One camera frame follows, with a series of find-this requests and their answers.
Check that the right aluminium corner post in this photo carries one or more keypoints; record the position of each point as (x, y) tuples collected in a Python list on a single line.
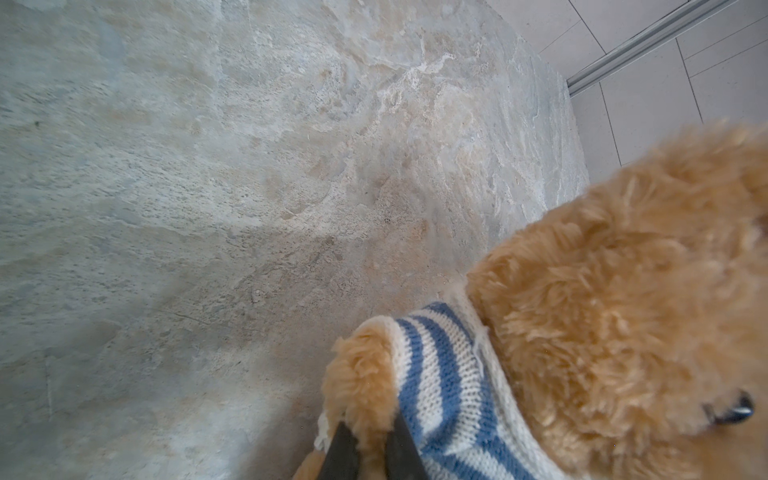
[(652, 37)]

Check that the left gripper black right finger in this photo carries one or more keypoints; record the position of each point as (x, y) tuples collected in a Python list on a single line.
[(402, 460)]

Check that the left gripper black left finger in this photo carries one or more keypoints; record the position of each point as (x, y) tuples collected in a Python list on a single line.
[(342, 461)]

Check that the blue white striped knit sweater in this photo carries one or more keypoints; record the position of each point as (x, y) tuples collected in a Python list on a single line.
[(453, 394)]

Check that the brown teddy bear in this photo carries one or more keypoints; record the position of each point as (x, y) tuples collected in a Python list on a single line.
[(630, 323)]

